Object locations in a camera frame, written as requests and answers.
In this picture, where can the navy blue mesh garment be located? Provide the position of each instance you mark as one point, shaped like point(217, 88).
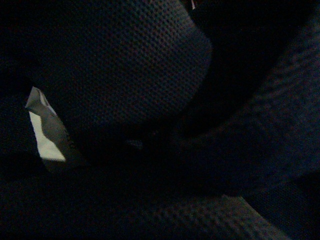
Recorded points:
point(181, 119)

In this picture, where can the white garment care tag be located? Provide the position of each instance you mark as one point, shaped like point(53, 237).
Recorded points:
point(47, 130)

